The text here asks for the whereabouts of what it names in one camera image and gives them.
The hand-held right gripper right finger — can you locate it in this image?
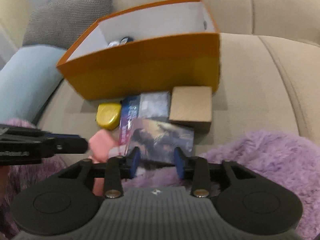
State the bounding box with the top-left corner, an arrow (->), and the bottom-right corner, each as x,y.
174,147 -> 257,198

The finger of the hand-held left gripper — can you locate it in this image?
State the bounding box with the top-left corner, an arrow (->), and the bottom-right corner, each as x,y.
43,132 -> 82,139
41,137 -> 89,159

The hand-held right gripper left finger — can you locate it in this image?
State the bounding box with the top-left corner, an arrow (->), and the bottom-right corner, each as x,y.
58,146 -> 141,198

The pink wide bottle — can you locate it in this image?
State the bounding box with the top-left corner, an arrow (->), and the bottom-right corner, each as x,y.
88,129 -> 121,163

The dark illustrated card box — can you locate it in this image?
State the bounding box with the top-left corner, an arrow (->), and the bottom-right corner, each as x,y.
124,119 -> 195,162

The clear plastic box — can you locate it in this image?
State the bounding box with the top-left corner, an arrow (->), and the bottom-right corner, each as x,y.
138,92 -> 171,123

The orange cardboard box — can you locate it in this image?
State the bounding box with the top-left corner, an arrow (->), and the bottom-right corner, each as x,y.
56,0 -> 221,101

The blue printed card pack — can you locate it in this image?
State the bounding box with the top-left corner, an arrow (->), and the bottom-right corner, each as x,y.
119,95 -> 141,153

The yellow plastic case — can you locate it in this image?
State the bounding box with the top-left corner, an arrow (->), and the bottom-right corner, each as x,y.
96,102 -> 122,131

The brown cardboard box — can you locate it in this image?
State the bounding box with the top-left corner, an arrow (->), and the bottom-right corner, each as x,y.
169,86 -> 213,134

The light blue pillow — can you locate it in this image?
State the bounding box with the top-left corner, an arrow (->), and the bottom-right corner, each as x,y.
0,45 -> 67,126

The purple fluffy blanket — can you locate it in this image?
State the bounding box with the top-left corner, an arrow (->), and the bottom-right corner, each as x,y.
0,119 -> 320,240

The grey woven cushion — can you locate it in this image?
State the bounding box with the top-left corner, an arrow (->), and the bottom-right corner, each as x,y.
22,0 -> 115,50

